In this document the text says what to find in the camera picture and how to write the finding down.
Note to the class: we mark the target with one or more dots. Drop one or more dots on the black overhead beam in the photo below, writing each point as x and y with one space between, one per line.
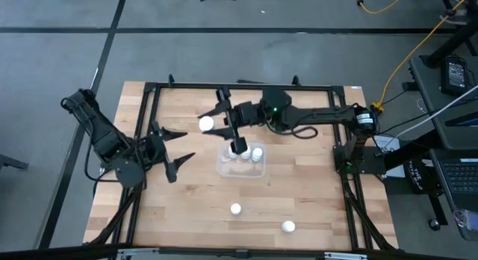
56 252

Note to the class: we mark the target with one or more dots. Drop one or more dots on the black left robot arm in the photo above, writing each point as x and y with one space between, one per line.
104 140

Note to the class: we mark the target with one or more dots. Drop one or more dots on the black electronic box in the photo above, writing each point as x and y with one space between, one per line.
453 75

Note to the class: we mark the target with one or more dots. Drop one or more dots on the clear plastic bag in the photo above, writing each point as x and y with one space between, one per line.
467 222

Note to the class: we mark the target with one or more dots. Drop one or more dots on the silver aluminium bracket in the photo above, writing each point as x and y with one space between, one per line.
345 256

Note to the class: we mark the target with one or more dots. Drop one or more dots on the dark laptop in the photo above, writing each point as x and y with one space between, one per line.
461 178

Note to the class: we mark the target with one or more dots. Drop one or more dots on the black floor stand leg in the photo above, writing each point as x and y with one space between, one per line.
11 163

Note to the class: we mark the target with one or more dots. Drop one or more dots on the black aluminium table frame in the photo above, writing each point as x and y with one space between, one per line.
186 85

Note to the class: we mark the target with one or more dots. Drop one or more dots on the white paper sheet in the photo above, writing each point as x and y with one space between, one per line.
386 142

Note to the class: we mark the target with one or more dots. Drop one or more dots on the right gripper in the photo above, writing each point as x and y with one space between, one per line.
246 114

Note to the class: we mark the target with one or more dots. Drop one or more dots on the black caster wheel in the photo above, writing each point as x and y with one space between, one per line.
434 224

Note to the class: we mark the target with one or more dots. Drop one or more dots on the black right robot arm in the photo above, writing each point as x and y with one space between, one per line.
321 114

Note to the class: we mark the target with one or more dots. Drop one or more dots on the black bag with white print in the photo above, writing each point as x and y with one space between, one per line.
414 176

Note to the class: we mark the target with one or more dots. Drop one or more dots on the person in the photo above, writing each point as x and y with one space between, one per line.
453 17

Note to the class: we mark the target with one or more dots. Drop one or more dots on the clear plastic basket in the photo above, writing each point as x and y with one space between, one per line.
242 170

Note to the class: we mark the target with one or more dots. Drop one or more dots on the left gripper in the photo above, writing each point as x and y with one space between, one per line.
157 151

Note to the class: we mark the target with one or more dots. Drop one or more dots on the dark grey desk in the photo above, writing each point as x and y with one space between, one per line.
429 95

